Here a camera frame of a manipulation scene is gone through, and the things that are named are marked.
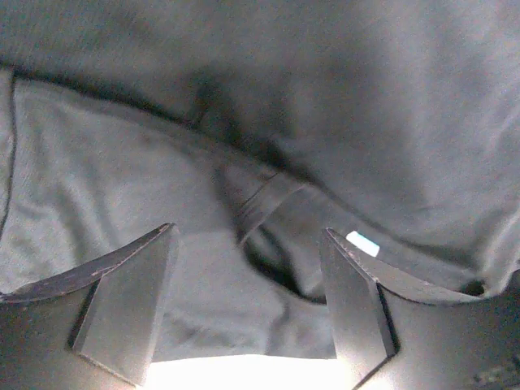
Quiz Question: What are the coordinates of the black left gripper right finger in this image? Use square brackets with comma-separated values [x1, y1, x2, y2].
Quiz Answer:
[320, 229, 519, 389]

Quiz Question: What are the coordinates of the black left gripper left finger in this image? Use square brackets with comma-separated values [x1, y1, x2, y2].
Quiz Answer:
[1, 223, 179, 389]

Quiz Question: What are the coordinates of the black t shirt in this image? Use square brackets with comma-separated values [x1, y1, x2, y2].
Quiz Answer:
[1, 1, 519, 361]

